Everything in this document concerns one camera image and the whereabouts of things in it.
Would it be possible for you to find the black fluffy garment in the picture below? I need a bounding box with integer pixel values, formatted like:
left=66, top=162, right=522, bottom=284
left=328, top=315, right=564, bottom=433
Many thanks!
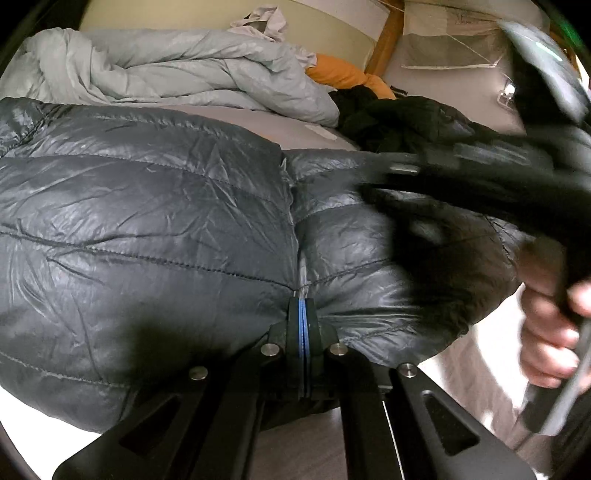
left=330, top=85, right=499, bottom=153

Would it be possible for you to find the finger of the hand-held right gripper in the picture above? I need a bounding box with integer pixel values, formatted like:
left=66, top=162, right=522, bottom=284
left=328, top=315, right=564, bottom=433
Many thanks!
left=369, top=187, right=525, bottom=319
left=358, top=141, right=561, bottom=208

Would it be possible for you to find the orange cloth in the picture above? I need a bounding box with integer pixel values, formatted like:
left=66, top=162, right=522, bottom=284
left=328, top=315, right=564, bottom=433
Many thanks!
left=305, top=53, right=398, bottom=100

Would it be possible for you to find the person's right hand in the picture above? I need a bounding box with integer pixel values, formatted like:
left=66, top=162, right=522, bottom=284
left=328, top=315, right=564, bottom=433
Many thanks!
left=517, top=237, right=583, bottom=389

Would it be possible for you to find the black puffer jacket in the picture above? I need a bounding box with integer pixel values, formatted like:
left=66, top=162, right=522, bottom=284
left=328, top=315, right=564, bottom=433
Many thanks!
left=0, top=95, right=532, bottom=437

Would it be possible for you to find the clear hanging organiser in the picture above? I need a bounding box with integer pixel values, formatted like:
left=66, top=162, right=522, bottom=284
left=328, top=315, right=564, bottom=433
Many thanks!
left=402, top=0, right=513, bottom=70

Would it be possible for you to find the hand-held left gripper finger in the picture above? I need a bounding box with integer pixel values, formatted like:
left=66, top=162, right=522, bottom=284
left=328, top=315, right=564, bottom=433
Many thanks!
left=302, top=298, right=536, bottom=480
left=52, top=298, right=305, bottom=480

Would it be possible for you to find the wooden bed frame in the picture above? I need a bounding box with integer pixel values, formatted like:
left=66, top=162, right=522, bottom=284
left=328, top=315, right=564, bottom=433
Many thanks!
left=365, top=0, right=409, bottom=77

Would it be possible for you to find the light grey duvet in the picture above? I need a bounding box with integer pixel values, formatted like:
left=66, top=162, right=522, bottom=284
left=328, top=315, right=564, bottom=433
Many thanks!
left=0, top=28, right=340, bottom=127

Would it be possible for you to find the white crumpled cloth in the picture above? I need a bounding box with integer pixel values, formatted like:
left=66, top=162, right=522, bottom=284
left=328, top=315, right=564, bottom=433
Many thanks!
left=228, top=4, right=319, bottom=70

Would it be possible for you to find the cream headboard panel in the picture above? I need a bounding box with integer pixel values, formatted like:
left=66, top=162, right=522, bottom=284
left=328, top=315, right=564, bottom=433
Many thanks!
left=81, top=0, right=389, bottom=70

